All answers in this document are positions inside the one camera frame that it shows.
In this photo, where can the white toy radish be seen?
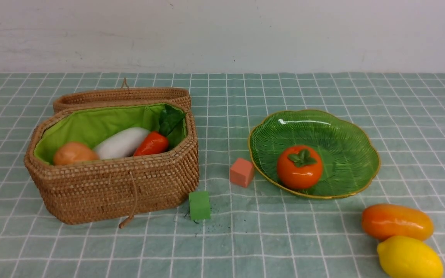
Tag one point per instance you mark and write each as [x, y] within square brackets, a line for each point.
[122, 144]

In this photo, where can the yellow toy lemon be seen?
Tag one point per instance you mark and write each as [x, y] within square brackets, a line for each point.
[404, 257]

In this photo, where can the orange toy mango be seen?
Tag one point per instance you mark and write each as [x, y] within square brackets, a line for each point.
[385, 220]

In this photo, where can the woven wicker basket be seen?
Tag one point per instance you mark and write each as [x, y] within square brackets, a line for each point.
[104, 189]

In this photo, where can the orange toy carrot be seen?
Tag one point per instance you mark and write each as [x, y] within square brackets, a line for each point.
[157, 141]

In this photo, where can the red foam cube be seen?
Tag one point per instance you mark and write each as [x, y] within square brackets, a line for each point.
[242, 172]

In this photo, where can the orange toy persimmon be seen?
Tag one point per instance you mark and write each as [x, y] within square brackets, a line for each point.
[299, 167]

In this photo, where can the green foam cube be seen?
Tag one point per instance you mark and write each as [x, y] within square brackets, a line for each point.
[199, 205]

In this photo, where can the green glass leaf plate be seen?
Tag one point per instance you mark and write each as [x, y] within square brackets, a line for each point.
[350, 161]

